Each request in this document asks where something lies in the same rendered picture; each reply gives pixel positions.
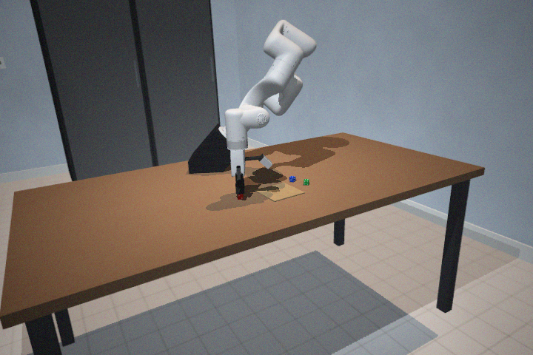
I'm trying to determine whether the beige flat mat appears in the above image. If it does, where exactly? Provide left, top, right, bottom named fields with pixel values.
left=255, top=183, right=305, bottom=202

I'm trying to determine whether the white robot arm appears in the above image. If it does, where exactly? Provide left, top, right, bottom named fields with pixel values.
left=218, top=20, right=317, bottom=149

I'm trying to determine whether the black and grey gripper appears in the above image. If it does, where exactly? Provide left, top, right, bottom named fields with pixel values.
left=227, top=147, right=248, bottom=194

